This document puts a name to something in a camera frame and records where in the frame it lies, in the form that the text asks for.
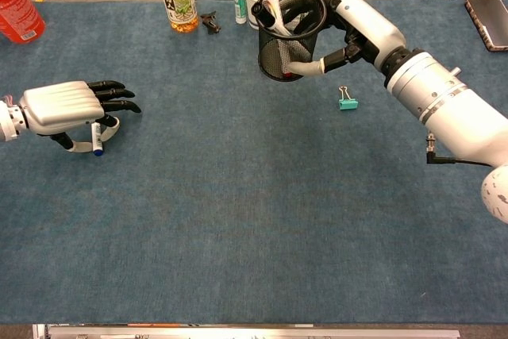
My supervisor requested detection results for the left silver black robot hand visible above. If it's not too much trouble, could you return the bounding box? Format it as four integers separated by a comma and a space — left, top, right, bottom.
17, 79, 143, 154

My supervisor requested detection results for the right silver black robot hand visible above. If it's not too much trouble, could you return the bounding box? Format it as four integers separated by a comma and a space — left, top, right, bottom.
283, 0, 408, 79

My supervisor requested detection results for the blue capped white marker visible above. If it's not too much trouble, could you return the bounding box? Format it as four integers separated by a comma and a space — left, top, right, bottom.
90, 122, 105, 156

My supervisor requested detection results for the black cup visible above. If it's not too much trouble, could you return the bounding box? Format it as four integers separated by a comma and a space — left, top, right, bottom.
256, 0, 331, 83

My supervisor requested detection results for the teal binder clip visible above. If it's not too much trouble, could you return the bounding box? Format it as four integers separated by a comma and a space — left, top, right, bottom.
337, 85, 360, 111

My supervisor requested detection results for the orange red canister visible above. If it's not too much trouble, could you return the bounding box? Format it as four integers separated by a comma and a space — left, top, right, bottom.
0, 0, 47, 44

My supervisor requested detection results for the dark tablet in patterned case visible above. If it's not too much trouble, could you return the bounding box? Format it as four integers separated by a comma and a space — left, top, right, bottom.
464, 0, 508, 52

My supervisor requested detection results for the white green glue stick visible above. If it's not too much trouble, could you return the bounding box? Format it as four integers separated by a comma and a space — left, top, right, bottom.
231, 0, 248, 25

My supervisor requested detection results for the small black clip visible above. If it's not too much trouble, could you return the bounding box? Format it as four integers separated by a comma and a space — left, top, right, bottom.
199, 10, 222, 35

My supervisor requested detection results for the blue felt table cloth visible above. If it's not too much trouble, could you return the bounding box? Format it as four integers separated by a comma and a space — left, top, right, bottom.
0, 0, 508, 326

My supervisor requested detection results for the black arm cable connector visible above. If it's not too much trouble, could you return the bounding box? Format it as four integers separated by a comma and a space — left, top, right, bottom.
425, 136, 491, 166

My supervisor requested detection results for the aluminium profile rail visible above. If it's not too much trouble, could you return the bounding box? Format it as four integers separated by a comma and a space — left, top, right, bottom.
32, 323, 461, 339

